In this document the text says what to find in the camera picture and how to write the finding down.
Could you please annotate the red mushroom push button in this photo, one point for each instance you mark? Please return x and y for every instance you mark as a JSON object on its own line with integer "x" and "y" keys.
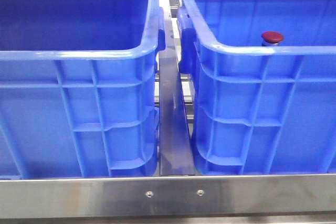
{"x": 271, "y": 38}

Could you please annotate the right blue plastic crate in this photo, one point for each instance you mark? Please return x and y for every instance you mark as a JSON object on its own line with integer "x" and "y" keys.
{"x": 261, "y": 110}

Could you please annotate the blue plastic crate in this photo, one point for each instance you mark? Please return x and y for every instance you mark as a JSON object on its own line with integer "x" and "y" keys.
{"x": 261, "y": 110}
{"x": 77, "y": 88}

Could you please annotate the left blue plastic crate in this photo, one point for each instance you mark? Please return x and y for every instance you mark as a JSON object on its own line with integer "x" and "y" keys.
{"x": 77, "y": 88}

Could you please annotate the steel front rail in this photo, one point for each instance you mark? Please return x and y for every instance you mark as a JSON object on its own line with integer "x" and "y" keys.
{"x": 167, "y": 196}

